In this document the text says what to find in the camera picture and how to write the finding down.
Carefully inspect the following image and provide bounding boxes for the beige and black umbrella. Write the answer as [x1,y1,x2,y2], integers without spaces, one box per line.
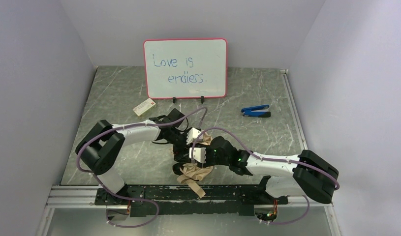
[172,145,214,199]

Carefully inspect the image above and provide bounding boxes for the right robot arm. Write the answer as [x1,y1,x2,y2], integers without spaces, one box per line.
[203,136,339,204]

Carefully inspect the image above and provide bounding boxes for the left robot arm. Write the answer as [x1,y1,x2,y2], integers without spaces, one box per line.
[75,109,186,197]

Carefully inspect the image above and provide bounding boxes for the black whiteboard stand feet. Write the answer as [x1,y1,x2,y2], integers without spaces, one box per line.
[172,96,205,104]

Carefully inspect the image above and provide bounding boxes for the white and green box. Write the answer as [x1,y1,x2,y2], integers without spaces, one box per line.
[133,98,156,117]

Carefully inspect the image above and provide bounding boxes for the blue and black stapler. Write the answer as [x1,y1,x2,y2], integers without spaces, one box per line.
[241,104,271,118]

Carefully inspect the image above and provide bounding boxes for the red framed whiteboard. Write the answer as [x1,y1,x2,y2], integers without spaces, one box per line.
[143,38,228,99]

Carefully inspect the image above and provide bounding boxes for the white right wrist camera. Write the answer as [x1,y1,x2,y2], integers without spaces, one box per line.
[189,147,206,164]

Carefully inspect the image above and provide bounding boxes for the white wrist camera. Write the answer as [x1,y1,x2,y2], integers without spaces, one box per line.
[186,127,203,145]
[189,147,206,164]

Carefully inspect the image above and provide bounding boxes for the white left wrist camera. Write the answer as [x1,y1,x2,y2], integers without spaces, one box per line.
[186,127,203,145]

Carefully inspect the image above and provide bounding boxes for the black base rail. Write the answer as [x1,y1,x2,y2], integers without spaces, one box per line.
[94,184,288,217]

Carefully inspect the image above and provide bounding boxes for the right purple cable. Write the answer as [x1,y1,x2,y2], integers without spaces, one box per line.
[190,127,340,226]

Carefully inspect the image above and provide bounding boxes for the aluminium frame rail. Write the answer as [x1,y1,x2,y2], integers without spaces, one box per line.
[36,184,341,236]

